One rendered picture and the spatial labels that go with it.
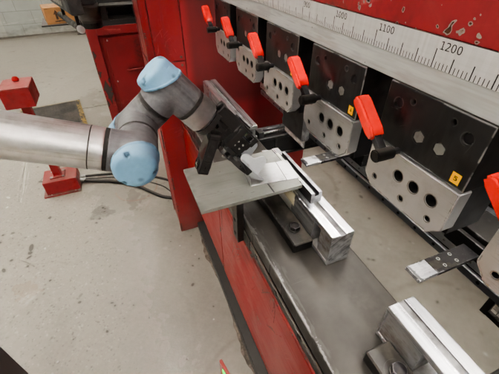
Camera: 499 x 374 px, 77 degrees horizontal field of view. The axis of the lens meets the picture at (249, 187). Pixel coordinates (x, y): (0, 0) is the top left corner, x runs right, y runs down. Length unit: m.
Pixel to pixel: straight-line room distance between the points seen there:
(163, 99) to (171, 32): 0.89
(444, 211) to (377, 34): 0.25
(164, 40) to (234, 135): 0.88
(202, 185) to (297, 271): 0.31
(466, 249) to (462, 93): 0.41
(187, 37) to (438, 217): 1.29
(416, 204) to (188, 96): 0.44
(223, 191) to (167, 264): 1.22
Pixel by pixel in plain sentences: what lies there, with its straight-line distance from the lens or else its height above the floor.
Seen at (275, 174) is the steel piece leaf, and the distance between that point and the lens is 0.83.
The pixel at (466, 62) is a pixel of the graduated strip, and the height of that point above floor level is 1.39.
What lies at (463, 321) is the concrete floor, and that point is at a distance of 1.99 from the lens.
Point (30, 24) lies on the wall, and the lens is 7.85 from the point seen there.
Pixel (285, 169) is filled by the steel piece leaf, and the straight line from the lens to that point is 0.85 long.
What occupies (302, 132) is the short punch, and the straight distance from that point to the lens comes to 0.77.
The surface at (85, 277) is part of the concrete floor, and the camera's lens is 2.04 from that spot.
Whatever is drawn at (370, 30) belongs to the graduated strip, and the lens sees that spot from 0.52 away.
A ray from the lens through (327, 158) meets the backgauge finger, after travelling 0.90.
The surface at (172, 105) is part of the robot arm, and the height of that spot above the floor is 1.23.
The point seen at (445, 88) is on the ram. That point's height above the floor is 1.35.
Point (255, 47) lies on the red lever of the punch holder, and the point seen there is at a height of 1.29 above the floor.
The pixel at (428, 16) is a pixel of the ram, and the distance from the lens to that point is 0.45.
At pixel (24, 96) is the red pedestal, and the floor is 0.75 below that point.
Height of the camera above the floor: 1.49
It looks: 38 degrees down
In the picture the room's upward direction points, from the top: straight up
